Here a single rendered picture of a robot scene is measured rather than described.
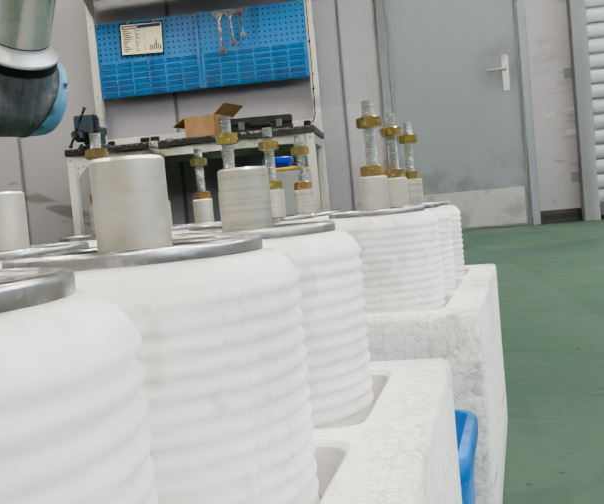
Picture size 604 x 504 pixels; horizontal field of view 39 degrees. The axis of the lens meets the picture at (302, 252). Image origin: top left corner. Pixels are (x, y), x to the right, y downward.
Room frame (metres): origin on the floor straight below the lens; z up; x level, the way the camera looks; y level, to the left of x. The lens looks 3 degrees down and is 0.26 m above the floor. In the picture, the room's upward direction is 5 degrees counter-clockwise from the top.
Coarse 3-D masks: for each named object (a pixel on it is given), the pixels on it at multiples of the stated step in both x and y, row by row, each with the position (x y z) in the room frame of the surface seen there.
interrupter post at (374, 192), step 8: (376, 176) 0.65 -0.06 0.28; (384, 176) 0.66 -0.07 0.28; (360, 184) 0.66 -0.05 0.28; (368, 184) 0.65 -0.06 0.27; (376, 184) 0.65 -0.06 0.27; (384, 184) 0.66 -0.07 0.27; (360, 192) 0.66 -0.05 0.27; (368, 192) 0.66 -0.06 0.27; (376, 192) 0.65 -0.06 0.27; (384, 192) 0.66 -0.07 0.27; (368, 200) 0.66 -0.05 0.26; (376, 200) 0.65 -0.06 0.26; (384, 200) 0.66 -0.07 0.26; (368, 208) 0.66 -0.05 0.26; (376, 208) 0.65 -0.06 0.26; (384, 208) 0.66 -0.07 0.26
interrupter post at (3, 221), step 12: (0, 192) 0.38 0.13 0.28; (12, 192) 0.39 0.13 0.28; (0, 204) 0.38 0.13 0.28; (12, 204) 0.39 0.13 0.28; (24, 204) 0.39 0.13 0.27; (0, 216) 0.38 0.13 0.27; (12, 216) 0.39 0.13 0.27; (24, 216) 0.39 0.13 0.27; (0, 228) 0.38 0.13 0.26; (12, 228) 0.38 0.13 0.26; (24, 228) 0.39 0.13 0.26; (0, 240) 0.38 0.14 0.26; (12, 240) 0.38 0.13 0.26; (24, 240) 0.39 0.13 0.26
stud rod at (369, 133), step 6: (366, 102) 0.66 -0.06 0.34; (372, 102) 0.66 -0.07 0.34; (366, 108) 0.66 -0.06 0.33; (372, 108) 0.66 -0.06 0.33; (366, 114) 0.66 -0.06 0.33; (372, 114) 0.66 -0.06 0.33; (366, 132) 0.66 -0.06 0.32; (372, 132) 0.66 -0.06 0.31; (366, 138) 0.66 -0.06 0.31; (372, 138) 0.66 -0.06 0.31; (366, 144) 0.66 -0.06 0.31; (372, 144) 0.66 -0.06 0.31; (366, 150) 0.66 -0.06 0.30; (372, 150) 0.66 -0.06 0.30; (366, 156) 0.66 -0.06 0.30; (372, 156) 0.66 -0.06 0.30; (366, 162) 0.66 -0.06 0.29; (372, 162) 0.66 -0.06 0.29
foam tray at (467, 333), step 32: (480, 288) 0.71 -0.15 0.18; (384, 320) 0.59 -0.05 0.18; (416, 320) 0.58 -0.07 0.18; (448, 320) 0.58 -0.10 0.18; (480, 320) 0.59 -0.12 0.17; (384, 352) 0.59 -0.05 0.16; (416, 352) 0.58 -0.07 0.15; (448, 352) 0.58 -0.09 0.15; (480, 352) 0.57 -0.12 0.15; (480, 384) 0.57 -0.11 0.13; (480, 416) 0.57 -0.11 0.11; (480, 448) 0.57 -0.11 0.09; (480, 480) 0.57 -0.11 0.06
